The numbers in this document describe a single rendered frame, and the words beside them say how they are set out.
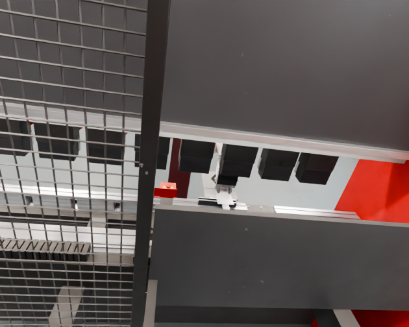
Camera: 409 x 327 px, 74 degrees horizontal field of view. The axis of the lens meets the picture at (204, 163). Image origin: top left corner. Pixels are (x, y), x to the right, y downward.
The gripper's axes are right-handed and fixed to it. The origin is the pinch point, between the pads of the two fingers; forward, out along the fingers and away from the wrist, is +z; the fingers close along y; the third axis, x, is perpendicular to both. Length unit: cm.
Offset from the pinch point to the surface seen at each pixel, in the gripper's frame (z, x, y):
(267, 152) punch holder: -16.3, -25.8, 13.6
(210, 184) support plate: -3.2, 7.5, -6.5
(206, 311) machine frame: 75, 49, 4
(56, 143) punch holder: -11, -22, -78
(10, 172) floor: -18, 178, -194
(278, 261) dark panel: 28, -52, 8
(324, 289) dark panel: 38, -44, 30
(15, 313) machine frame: 80, 53, -112
